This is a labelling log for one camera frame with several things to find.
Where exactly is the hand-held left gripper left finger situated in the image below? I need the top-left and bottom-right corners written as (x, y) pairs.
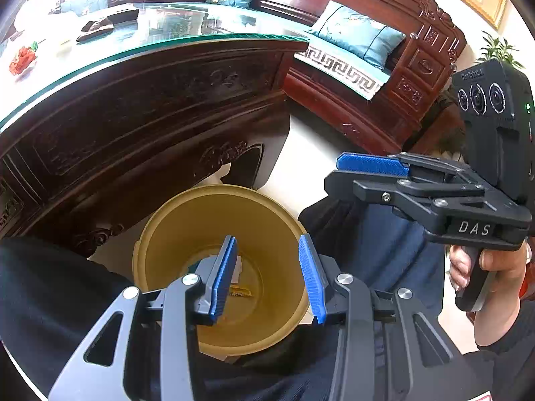
top-left (48, 235), bottom-right (239, 401)

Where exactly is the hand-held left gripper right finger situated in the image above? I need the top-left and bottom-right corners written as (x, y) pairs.
top-left (298, 234), bottom-right (492, 401)

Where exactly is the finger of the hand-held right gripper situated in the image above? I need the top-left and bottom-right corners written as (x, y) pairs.
top-left (323, 170), bottom-right (486, 223)
top-left (337, 152), bottom-right (482, 187)

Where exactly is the yellow plastic bin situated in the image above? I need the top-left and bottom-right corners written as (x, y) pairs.
top-left (133, 184), bottom-right (312, 354)

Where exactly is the person's right forearm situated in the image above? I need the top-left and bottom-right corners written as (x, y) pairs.
top-left (462, 296), bottom-right (535, 401)

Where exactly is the person's right hand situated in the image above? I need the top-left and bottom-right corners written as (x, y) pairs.
top-left (449, 243), bottom-right (529, 327)

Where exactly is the white paper scrap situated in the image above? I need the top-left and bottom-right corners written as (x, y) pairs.
top-left (200, 253), bottom-right (245, 285)

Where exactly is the person's navy jacket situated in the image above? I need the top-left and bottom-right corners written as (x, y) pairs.
top-left (299, 194), bottom-right (444, 343)

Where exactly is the green potted plant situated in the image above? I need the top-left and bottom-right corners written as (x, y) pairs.
top-left (480, 30), bottom-right (526, 70)

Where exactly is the teal patterned-trim seat cushion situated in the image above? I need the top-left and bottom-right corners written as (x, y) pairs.
top-left (246, 8), bottom-right (391, 102)

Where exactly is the teal and white throw pillow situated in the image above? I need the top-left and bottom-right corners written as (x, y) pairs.
top-left (305, 0), bottom-right (407, 70)

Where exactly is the carved red wooden sofa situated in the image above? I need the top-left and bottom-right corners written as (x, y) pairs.
top-left (159, 0), bottom-right (466, 145)

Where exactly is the dark wooden glass-top table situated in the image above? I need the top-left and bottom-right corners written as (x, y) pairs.
top-left (0, 2), bottom-right (312, 260)

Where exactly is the dark wooden carving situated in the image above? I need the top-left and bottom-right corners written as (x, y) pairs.
top-left (76, 17), bottom-right (115, 43)

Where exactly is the dark wooden tea tray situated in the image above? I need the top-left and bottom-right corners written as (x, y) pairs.
top-left (106, 4), bottom-right (140, 22)

